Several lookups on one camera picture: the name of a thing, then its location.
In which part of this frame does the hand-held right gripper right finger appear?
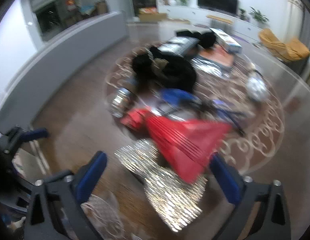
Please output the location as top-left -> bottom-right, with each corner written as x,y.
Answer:
209,152 -> 292,240

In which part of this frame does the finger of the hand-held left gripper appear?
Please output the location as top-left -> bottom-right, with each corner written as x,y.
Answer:
2,126 -> 49,155

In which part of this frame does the red ribbed bag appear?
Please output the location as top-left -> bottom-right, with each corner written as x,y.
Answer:
144,115 -> 232,183

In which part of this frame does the blue and white ointment box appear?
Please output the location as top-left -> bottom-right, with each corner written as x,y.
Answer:
210,27 -> 242,53

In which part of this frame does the white column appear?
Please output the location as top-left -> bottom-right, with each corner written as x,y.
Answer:
286,0 -> 306,40

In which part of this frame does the blue cloth bag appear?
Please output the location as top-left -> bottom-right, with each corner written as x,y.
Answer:
157,89 -> 203,108

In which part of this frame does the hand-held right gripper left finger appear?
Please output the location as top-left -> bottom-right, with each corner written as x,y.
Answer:
23,151 -> 108,240

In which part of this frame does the wide-leaf green potted plant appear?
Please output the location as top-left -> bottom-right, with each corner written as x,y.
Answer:
249,6 -> 269,29

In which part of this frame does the shiny silver canister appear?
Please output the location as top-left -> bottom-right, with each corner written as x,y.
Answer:
110,87 -> 134,118

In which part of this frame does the blue and black tool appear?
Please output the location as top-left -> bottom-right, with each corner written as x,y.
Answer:
195,100 -> 247,137

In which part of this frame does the orange printed carton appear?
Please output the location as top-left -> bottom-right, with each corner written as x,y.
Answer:
139,7 -> 158,15

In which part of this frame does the orange phone case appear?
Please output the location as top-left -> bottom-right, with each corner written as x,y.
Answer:
197,46 -> 234,68

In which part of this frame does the brown cardboard box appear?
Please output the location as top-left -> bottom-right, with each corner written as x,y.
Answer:
139,12 -> 168,23

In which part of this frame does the black furry headband with pearls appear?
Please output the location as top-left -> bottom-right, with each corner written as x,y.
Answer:
132,46 -> 197,93

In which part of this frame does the white television cabinet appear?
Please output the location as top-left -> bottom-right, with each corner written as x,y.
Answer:
157,5 -> 266,43

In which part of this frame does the yellow lounge chair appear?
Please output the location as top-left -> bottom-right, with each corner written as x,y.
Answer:
259,29 -> 310,63

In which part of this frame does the grey curtain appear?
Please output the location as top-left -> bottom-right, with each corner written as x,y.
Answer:
301,5 -> 310,53

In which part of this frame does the small red packet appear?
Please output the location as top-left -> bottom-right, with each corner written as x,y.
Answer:
120,107 -> 148,130

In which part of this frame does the black flat gift box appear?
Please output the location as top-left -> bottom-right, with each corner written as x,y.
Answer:
157,37 -> 198,55

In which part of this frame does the grey divider panel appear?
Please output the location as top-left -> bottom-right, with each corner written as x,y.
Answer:
0,10 -> 129,135

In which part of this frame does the black flat television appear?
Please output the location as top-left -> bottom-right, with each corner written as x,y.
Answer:
197,0 -> 239,14

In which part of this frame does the large silver foil bag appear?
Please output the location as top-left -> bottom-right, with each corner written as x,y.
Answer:
114,139 -> 208,232

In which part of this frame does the bag of white balls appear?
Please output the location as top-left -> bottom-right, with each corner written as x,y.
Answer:
246,70 -> 267,102

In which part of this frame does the small silver foil bag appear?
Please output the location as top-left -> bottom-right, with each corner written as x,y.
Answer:
190,57 -> 233,78

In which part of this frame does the clear plastic bag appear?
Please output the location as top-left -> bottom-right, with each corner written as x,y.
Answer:
81,192 -> 125,240

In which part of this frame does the side table with blue cloth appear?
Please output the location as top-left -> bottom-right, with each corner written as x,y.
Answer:
80,2 -> 108,15

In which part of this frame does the wooden bench with metal legs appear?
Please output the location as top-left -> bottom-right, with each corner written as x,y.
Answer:
206,15 -> 233,28

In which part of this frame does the black furry hair accessory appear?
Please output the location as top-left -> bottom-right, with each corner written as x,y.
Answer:
176,30 -> 217,50

